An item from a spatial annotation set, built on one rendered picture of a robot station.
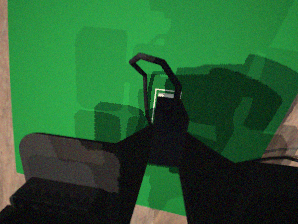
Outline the green circuit board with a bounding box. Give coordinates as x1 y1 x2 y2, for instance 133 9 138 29
7 0 298 175

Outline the black fan cable with plug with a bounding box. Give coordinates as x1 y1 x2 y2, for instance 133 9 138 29
129 52 190 168

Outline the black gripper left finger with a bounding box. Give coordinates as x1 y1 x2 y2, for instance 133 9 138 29
19 126 153 224

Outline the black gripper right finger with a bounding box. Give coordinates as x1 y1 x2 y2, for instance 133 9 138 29
178 133 298 224

